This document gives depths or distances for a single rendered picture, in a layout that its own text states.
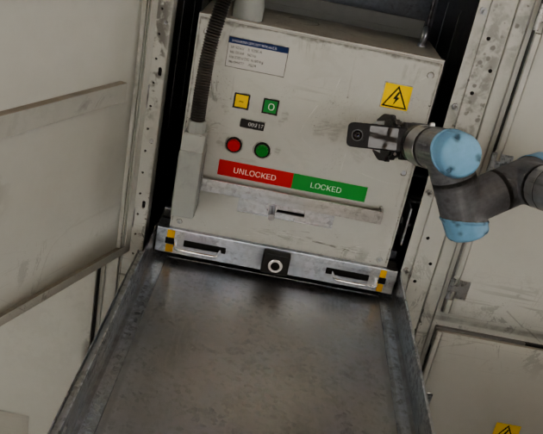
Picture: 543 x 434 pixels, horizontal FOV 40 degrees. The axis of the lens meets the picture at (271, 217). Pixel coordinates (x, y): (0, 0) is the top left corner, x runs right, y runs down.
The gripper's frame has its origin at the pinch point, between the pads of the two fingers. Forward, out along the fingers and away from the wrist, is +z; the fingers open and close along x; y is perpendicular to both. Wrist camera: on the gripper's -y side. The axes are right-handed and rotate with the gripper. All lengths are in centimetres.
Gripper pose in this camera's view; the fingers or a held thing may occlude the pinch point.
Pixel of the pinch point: (370, 133)
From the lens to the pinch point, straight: 153.9
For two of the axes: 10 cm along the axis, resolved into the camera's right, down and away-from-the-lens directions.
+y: 9.6, 0.7, 2.6
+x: 1.2, -9.8, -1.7
